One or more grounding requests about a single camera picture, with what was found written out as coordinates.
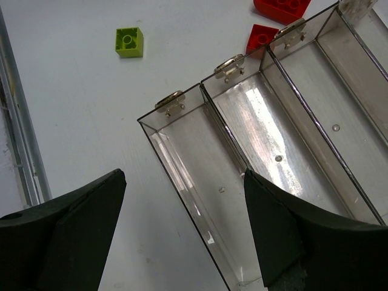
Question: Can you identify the clear bin farthest back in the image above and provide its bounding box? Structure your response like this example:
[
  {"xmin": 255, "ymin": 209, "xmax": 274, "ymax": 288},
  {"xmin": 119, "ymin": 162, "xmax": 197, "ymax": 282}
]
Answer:
[{"xmin": 318, "ymin": 1, "xmax": 387, "ymax": 136}]

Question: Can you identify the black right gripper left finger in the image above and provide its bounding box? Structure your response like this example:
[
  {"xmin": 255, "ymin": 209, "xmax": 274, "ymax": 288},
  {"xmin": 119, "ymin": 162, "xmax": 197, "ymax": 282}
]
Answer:
[{"xmin": 1, "ymin": 169, "xmax": 126, "ymax": 290}]

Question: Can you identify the lime green square lego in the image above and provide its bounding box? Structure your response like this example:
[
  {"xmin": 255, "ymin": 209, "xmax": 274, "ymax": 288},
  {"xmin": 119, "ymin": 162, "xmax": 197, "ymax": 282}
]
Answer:
[{"xmin": 115, "ymin": 27, "xmax": 144, "ymax": 58}]

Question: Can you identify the red long lego brick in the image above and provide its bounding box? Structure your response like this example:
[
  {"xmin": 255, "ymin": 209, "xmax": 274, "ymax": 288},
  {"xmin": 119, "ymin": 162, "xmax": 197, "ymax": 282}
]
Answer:
[{"xmin": 253, "ymin": 0, "xmax": 311, "ymax": 25}]

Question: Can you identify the clear bin nearest front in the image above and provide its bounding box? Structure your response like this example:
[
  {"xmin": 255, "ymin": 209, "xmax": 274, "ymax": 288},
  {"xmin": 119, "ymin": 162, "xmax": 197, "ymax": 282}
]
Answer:
[{"xmin": 138, "ymin": 84, "xmax": 264, "ymax": 290}]

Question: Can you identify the red small square lego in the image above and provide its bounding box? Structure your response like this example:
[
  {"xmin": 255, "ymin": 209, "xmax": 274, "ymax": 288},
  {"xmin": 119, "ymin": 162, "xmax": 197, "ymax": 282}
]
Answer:
[{"xmin": 246, "ymin": 24, "xmax": 279, "ymax": 59}]

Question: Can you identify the clear bin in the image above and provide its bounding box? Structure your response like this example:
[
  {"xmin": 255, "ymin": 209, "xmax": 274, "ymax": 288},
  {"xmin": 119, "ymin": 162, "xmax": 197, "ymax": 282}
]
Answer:
[
  {"xmin": 138, "ymin": 84, "xmax": 264, "ymax": 290},
  {"xmin": 201, "ymin": 49, "xmax": 384, "ymax": 225},
  {"xmin": 318, "ymin": 1, "xmax": 387, "ymax": 136},
  {"xmin": 266, "ymin": 9, "xmax": 387, "ymax": 226}
]

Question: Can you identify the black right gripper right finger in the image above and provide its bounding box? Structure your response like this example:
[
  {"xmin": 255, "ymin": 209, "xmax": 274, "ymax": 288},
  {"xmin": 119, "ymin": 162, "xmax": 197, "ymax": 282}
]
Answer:
[{"xmin": 244, "ymin": 170, "xmax": 387, "ymax": 290}]

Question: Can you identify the aluminium table edge rail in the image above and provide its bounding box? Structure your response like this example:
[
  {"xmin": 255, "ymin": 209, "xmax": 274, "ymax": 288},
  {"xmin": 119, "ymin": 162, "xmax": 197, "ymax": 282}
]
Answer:
[{"xmin": 1, "ymin": 15, "xmax": 52, "ymax": 207}]

